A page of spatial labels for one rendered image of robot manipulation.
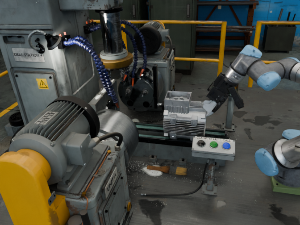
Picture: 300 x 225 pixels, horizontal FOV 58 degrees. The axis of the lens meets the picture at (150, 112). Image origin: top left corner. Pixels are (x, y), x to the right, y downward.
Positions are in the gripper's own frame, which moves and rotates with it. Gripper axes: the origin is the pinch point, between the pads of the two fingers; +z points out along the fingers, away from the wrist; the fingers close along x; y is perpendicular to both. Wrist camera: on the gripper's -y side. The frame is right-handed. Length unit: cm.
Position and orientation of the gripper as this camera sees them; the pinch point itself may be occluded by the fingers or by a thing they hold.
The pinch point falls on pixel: (209, 114)
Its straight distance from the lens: 130.2
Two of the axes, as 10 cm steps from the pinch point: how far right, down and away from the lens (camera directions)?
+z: -4.5, 7.2, 5.3
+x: -2.3, 4.8, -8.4
